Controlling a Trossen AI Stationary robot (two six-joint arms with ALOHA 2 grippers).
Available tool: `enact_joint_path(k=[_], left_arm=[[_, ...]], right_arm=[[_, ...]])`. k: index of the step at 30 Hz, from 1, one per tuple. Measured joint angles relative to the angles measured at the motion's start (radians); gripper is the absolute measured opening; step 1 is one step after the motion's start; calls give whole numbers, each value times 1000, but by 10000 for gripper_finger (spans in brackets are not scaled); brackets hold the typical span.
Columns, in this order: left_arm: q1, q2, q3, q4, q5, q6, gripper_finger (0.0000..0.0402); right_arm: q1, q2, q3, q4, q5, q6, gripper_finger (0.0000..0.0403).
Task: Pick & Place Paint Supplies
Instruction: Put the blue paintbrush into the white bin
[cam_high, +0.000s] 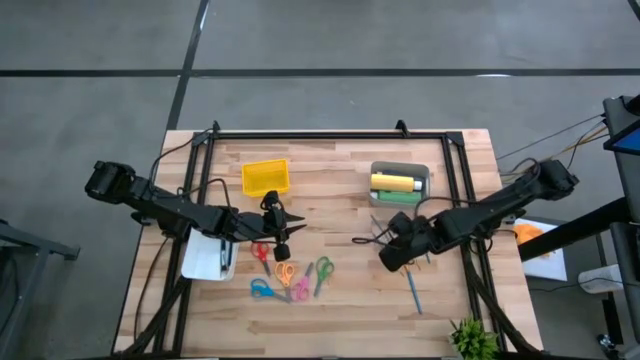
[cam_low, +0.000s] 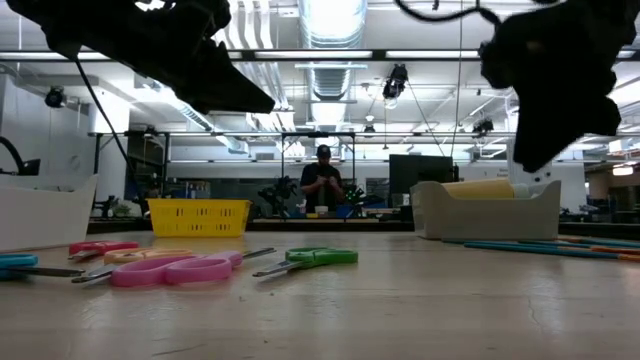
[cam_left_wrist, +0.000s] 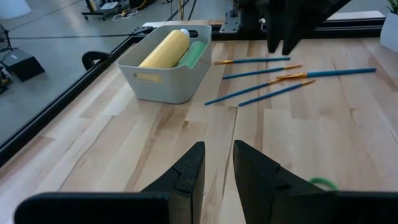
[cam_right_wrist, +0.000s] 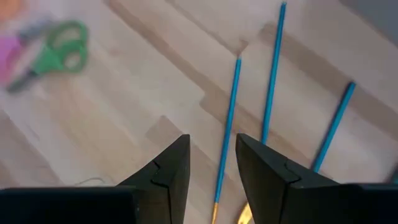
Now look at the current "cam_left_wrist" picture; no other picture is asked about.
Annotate grey plastic bin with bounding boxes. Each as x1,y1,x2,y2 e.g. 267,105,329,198
116,24,213,105

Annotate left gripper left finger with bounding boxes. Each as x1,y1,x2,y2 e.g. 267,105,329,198
14,141,206,224

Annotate green plant in white pot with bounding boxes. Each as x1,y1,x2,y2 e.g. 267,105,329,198
379,0,398,54

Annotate grey metal bracket plate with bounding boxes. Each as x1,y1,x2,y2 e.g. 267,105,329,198
219,11,242,34

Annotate black floor box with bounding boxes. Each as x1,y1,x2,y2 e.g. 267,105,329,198
0,48,46,82

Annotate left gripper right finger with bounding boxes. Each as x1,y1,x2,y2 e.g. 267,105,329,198
233,139,398,224

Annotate green paint bottle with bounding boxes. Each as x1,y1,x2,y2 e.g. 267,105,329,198
176,40,208,69

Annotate green handled scissors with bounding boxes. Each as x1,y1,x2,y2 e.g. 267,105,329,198
308,177,340,192

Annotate white coiled cable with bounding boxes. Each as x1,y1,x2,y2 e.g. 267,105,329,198
112,10,139,22

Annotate yellow paint bottle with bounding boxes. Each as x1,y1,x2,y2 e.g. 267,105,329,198
138,27,191,69

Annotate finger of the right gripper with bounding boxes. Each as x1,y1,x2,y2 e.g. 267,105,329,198
266,6,282,54
281,0,308,56

